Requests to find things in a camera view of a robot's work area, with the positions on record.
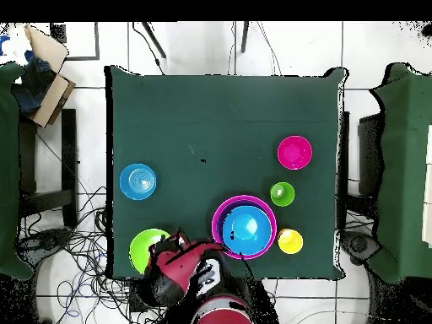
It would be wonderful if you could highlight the large blue bowl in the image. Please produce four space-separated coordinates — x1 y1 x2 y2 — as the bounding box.
221 204 273 257

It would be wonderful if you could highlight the green cup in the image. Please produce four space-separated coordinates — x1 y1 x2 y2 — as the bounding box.
269 181 296 208

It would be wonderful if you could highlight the black chair frame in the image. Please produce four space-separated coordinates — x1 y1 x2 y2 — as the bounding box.
337 110 351 230
18 107 79 230

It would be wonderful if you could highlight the small pink bowl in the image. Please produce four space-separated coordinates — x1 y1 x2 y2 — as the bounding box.
277 135 314 171

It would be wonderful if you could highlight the dark green tablecloth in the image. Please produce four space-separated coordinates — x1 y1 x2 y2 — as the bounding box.
104 64 348 281

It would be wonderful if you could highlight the large pink bowl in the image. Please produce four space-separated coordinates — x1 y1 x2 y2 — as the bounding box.
211 194 278 261

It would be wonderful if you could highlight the yellow cup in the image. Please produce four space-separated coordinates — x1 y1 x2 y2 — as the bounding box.
277 228 304 255

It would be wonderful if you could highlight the dark blue bag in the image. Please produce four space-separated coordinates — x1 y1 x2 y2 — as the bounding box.
13 50 57 117

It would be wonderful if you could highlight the small translucent blue bowl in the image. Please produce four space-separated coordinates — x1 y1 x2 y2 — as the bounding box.
118 163 157 202

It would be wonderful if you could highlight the grey pedestal foot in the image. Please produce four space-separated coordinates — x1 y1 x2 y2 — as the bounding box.
340 230 382 266
16 227 73 262

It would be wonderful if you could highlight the cardboard box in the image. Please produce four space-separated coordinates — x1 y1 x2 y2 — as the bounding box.
11 24 77 129

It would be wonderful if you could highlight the green bowl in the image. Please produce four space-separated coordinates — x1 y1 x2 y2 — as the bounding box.
128 228 171 275

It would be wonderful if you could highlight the tangle of black cables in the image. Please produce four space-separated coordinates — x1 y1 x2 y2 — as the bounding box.
18 185 163 324

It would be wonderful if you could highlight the black square frame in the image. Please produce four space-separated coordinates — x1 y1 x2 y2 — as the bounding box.
49 21 101 62

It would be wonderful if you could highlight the purple bowl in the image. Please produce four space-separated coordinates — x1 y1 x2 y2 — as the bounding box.
215 199 273 255

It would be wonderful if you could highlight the black tripod leg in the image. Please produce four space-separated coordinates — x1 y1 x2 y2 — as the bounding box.
140 21 167 59
240 20 251 54

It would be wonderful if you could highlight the green cloth side table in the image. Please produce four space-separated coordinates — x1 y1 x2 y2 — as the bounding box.
0 62 35 281
369 62 432 284

